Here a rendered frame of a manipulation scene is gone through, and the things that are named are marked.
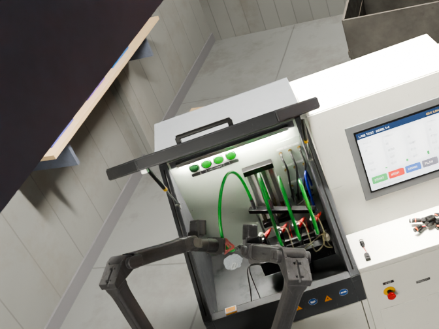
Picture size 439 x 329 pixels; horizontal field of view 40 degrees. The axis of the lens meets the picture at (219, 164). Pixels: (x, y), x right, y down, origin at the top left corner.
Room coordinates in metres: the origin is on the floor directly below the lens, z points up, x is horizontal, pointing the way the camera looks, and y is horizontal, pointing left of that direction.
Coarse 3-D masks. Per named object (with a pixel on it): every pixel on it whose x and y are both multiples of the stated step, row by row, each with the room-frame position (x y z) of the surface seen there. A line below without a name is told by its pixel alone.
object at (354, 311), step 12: (324, 312) 1.81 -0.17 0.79; (336, 312) 1.79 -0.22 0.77; (348, 312) 1.79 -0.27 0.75; (360, 312) 1.78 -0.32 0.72; (300, 324) 1.81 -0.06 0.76; (312, 324) 1.81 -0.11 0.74; (324, 324) 1.80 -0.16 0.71; (336, 324) 1.80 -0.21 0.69; (348, 324) 1.79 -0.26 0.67; (360, 324) 1.78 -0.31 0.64
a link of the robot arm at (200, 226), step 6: (192, 222) 1.95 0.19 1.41; (198, 222) 1.94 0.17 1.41; (204, 222) 1.95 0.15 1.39; (192, 228) 1.93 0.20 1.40; (198, 228) 1.92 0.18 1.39; (204, 228) 1.93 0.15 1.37; (192, 234) 1.91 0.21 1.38; (198, 234) 1.89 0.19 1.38; (204, 234) 1.93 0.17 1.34; (192, 240) 1.85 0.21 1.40; (198, 240) 1.86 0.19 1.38; (198, 246) 1.84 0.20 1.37
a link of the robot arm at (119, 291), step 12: (108, 264) 1.63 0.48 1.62; (120, 264) 1.59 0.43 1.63; (108, 276) 1.58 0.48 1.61; (120, 276) 1.56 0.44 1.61; (108, 288) 1.55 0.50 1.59; (120, 288) 1.54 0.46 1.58; (120, 300) 1.53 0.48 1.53; (132, 300) 1.54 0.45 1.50; (132, 312) 1.52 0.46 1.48; (132, 324) 1.52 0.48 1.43; (144, 324) 1.52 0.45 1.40
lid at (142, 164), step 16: (272, 112) 1.55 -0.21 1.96; (288, 112) 1.57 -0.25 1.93; (304, 112) 1.61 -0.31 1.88; (208, 128) 1.62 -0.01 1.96; (224, 128) 1.57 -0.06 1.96; (240, 128) 1.56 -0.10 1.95; (256, 128) 1.54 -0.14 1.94; (176, 144) 1.59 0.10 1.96; (192, 144) 1.58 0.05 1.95; (208, 144) 1.56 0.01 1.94; (144, 160) 1.60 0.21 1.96; (160, 160) 1.58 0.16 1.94; (112, 176) 1.72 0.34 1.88
